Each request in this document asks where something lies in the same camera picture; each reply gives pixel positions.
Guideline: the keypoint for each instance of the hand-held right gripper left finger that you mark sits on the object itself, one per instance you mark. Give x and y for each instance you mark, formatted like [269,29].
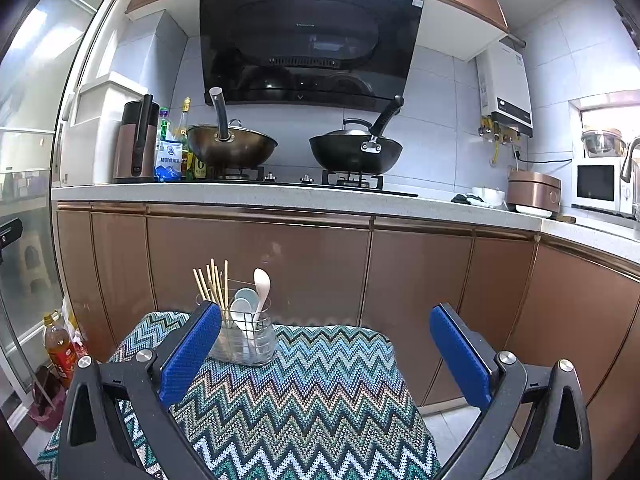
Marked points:
[192,355]

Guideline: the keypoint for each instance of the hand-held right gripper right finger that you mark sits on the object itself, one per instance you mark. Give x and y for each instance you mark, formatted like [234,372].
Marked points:
[460,355]

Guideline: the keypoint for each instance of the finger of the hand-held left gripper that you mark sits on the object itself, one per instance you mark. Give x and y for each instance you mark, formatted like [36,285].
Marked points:
[10,235]

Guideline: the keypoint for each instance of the white ceramic spoon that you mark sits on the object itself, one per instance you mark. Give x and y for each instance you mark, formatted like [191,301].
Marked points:
[261,280]
[240,310]
[246,294]

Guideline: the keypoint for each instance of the plastic stool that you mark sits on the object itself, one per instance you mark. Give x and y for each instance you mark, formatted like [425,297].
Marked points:
[35,260]

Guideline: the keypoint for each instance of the plastic bag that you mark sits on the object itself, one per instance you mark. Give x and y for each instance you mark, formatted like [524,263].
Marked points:
[69,315]

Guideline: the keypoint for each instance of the pink bottle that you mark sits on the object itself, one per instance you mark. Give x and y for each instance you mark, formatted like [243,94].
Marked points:
[80,347]

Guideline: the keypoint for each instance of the brown kitchen base cabinets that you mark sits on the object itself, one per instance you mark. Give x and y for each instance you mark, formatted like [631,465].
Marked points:
[250,250]

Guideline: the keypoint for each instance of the zigzag knitted cloth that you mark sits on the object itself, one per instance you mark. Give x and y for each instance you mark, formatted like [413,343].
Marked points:
[310,400]

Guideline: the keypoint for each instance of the glass sliding door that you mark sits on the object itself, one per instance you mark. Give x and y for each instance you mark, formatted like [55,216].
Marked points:
[30,110]

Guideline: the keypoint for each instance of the large cooking oil bottle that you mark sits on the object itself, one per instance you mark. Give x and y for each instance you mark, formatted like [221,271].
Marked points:
[60,355]

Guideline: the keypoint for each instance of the white countertop appliance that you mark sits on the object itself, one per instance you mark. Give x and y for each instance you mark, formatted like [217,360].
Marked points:
[100,130]

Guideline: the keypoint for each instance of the brown electric kettle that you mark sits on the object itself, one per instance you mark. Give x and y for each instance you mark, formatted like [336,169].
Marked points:
[125,145]

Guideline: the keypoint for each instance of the dark cloth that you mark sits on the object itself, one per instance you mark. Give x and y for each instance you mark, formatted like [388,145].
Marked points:
[460,199]

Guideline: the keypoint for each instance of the maroon bucket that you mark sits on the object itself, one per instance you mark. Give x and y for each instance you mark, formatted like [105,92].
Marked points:
[47,415]

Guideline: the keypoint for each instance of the white bowl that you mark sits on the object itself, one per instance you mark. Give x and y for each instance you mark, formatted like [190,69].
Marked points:
[487,197]

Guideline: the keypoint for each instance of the blue salt bag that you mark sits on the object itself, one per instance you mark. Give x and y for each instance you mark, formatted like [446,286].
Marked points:
[169,160]

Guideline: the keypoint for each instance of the brown rice cooker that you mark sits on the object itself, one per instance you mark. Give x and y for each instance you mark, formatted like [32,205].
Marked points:
[532,187]

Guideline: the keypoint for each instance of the dark oil bottle yellow label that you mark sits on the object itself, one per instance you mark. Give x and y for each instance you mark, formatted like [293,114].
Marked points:
[199,169]

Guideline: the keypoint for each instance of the green bottle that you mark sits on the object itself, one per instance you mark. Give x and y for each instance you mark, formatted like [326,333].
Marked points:
[164,127]

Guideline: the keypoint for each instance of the black gas stove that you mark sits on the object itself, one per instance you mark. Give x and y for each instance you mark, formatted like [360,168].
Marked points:
[300,182]

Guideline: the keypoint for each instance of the yellow gas valve pipes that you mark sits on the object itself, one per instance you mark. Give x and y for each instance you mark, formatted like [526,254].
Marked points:
[495,152]

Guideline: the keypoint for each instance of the clear bottle with yellow cap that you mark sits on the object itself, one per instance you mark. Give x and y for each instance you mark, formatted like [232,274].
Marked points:
[184,120]

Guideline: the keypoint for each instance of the bronze wok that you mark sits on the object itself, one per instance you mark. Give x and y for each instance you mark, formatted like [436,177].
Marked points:
[235,147]

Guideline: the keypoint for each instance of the white microwave oven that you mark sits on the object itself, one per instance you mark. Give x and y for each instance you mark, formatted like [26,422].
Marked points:
[595,182]

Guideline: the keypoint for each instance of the black wok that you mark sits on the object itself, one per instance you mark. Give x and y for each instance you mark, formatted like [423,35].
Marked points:
[345,155]

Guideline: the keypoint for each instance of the black wok lid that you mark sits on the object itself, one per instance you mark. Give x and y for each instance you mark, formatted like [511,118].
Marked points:
[347,132]

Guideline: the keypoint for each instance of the metal kitchen faucet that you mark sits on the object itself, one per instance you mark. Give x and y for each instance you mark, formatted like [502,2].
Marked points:
[631,155]

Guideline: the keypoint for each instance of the white water heater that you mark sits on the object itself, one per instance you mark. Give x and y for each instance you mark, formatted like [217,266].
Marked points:
[505,85]

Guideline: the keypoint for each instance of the window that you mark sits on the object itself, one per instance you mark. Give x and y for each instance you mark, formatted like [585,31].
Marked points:
[610,115]

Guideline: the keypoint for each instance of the black range hood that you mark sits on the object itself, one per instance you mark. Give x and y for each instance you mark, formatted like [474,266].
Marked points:
[310,45]

